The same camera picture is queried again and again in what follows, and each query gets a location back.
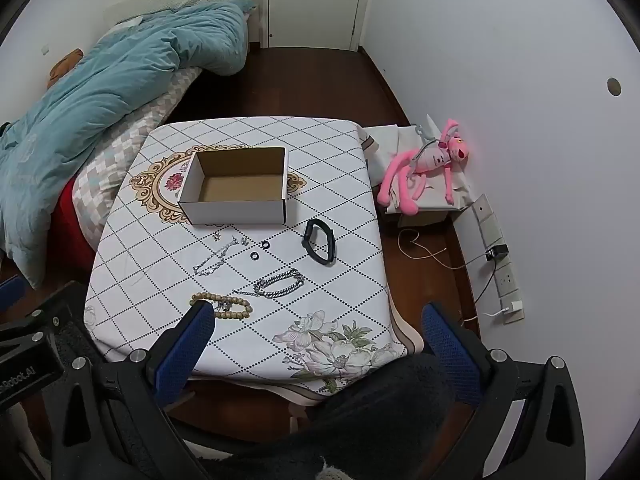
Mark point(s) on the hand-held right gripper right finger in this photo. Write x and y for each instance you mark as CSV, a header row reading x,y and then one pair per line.
x,y
450,355

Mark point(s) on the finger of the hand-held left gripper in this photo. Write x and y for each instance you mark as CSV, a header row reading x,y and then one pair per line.
x,y
55,310
12,292

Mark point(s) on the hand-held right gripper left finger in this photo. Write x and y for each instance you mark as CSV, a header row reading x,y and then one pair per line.
x,y
184,347

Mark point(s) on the black wristband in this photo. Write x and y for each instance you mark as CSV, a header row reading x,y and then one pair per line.
x,y
325,261

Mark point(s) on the cardboard box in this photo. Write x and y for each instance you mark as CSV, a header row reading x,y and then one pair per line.
x,y
240,187

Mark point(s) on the white charger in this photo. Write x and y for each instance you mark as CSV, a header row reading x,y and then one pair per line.
x,y
513,308

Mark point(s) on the red cloth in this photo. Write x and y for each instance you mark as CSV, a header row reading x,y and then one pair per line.
x,y
70,230

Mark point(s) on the person's black trousers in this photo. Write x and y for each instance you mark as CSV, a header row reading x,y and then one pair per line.
x,y
370,420

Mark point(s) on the black charger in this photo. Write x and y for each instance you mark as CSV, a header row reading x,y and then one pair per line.
x,y
496,252

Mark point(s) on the checked bed sheet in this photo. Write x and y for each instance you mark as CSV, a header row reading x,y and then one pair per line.
x,y
125,145

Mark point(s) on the pink plush toy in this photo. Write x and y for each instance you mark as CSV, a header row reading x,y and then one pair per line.
x,y
432,160

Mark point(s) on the teal duvet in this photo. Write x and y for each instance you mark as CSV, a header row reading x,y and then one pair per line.
x,y
100,105

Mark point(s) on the diamond-pattern floral tablecloth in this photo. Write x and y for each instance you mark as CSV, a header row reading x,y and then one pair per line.
x,y
320,170

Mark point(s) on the grey clothes hanger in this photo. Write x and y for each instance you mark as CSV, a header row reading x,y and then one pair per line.
x,y
424,130

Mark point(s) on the brown plush toy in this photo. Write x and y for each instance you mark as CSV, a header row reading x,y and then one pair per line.
x,y
65,65

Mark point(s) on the white door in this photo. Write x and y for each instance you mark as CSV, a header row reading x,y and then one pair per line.
x,y
315,5

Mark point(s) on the white wall socket strip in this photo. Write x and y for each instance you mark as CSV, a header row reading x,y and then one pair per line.
x,y
492,227

